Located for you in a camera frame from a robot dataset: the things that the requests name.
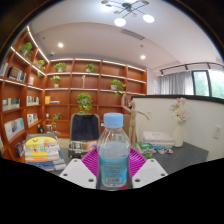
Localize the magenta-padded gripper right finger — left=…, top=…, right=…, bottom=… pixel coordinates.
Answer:
left=127, top=148, right=169, bottom=189

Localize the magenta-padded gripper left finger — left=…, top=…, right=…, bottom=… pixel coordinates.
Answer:
left=59, top=148, right=101, bottom=190

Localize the clear blue-capped water bottle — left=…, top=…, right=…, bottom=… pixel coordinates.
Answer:
left=96, top=112, right=132, bottom=188

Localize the green tissue box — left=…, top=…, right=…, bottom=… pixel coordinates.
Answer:
left=137, top=142, right=156, bottom=159

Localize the dark book stack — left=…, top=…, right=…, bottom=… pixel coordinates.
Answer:
left=67, top=139, right=99, bottom=159

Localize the white book stack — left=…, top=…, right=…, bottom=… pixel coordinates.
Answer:
left=142, top=130, right=175, bottom=150

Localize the colourful book stack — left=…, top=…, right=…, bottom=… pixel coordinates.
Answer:
left=23, top=133, right=68, bottom=173

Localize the dark blue chair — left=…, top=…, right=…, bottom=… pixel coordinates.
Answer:
left=69, top=113, right=102, bottom=143

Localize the white vase with flowers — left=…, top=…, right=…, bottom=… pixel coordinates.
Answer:
left=169, top=97, right=191, bottom=148

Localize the wooden artist mannequin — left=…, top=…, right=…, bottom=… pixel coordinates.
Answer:
left=121, top=94, right=151, bottom=148

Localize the tan chair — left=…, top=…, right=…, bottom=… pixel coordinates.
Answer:
left=121, top=113, right=133, bottom=136

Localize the wooden shelf unit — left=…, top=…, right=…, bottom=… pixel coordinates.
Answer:
left=0, top=25, right=148, bottom=164

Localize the grey sheer curtain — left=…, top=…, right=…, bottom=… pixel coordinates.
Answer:
left=159, top=70, right=195, bottom=96

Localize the window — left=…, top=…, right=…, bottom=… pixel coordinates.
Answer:
left=192, top=69, right=224, bottom=100

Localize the ceiling air vent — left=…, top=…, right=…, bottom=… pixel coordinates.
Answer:
left=119, top=28, right=146, bottom=41

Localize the branched ceiling lamp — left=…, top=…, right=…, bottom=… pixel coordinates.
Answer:
left=100, top=0, right=155, bottom=28

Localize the white wall socket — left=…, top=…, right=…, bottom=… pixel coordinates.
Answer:
left=213, top=124, right=223, bottom=140

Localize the black track light rail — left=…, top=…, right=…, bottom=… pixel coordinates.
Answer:
left=159, top=61, right=224, bottom=76

